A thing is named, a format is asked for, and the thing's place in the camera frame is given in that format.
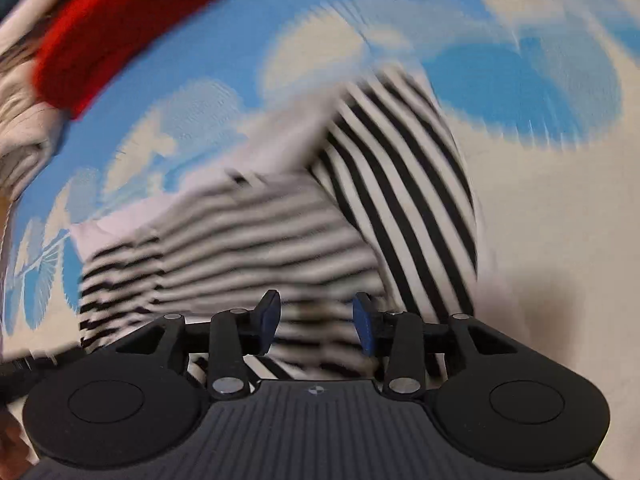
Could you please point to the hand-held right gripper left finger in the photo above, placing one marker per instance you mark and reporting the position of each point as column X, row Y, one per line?
column 267, row 320

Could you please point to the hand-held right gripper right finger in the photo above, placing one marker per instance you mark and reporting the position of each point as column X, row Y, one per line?
column 362, row 325

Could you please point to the black white striped hooded sweater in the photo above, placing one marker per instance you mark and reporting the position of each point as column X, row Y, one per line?
column 400, row 185

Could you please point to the blue patterned bed mat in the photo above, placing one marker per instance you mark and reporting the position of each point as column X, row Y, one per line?
column 550, row 260

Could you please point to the speckled white folded quilt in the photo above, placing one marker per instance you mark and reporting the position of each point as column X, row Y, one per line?
column 20, row 125

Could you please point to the red folded blanket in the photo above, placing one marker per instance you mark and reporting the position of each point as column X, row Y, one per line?
column 115, row 35

